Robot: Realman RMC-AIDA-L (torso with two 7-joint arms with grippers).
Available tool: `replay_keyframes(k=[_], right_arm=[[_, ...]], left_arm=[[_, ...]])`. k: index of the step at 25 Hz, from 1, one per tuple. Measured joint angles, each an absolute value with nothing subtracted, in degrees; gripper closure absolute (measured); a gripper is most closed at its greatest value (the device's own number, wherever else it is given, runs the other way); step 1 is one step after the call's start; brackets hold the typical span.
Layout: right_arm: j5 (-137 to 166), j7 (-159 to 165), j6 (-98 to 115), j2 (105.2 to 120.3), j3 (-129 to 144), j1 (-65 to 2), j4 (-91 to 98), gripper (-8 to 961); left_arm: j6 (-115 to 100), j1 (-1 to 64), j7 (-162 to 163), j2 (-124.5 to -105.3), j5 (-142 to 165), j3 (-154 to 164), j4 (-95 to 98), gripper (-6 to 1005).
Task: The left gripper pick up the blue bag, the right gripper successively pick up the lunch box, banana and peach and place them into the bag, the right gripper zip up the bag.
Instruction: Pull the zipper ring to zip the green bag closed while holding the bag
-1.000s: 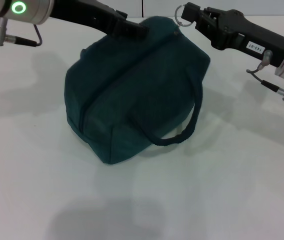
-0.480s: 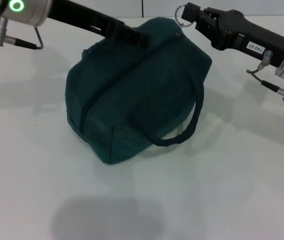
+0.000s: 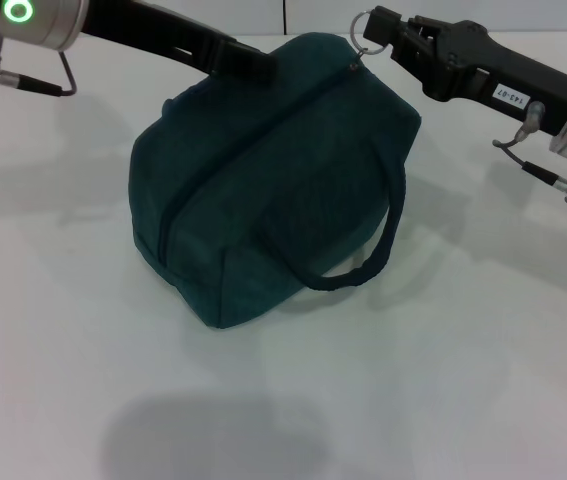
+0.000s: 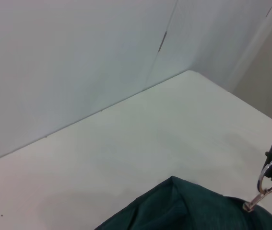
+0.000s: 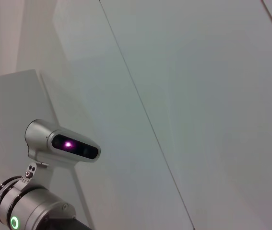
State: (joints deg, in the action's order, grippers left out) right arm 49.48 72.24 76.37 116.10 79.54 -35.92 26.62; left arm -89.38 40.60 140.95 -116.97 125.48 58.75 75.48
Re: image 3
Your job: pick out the dark teal insulated lunch bag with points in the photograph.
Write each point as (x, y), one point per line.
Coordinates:
(273, 180)

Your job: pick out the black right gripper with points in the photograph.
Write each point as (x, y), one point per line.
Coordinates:
(503, 75)

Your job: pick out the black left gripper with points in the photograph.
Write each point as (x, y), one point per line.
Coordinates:
(133, 25)

